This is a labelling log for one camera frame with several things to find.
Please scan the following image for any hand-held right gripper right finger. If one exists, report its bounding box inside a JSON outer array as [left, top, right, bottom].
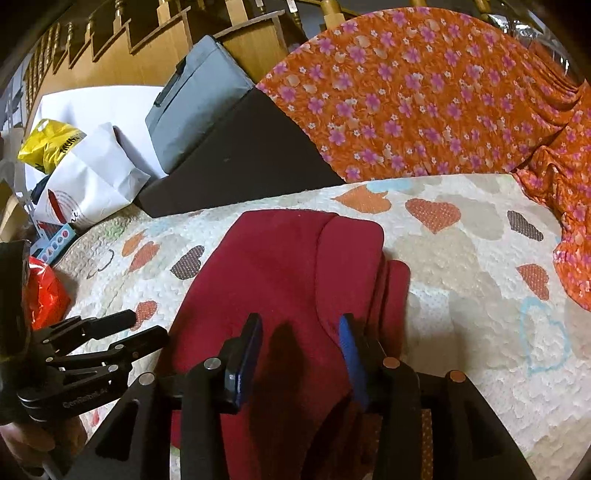
[[338, 313, 539, 480]]

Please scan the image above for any person's left hand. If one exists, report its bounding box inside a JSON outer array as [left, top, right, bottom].
[[0, 414, 88, 480]]

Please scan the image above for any quilted heart-print blanket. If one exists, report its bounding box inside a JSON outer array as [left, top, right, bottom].
[[53, 173, 591, 480]]

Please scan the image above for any dark red sweater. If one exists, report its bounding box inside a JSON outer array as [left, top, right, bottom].
[[154, 209, 411, 480]]

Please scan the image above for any white printed paper bag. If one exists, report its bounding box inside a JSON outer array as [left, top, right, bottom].
[[34, 122, 153, 234]]

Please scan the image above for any orange floral cloth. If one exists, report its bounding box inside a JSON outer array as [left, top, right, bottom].
[[255, 7, 591, 310]]

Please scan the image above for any yellow plastic bag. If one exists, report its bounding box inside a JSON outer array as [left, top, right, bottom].
[[17, 119, 88, 175]]

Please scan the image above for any wooden staircase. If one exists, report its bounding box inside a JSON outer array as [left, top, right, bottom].
[[23, 0, 490, 121]]

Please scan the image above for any white sheet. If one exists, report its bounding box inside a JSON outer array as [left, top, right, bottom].
[[23, 85, 168, 185]]

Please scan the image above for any black cushion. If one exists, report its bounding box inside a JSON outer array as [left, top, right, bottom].
[[134, 88, 345, 217]]

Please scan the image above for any grey case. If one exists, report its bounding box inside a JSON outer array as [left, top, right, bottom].
[[145, 36, 257, 171]]

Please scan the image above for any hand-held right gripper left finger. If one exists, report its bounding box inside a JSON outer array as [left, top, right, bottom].
[[69, 313, 264, 480]]

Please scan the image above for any blue box with coloured shapes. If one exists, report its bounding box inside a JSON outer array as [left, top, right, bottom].
[[34, 222, 78, 266]]

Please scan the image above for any shiny red bag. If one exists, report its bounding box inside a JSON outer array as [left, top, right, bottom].
[[28, 256, 72, 330]]

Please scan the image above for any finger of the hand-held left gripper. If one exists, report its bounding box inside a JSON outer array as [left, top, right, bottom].
[[31, 310, 137, 356], [17, 325, 170, 422]]

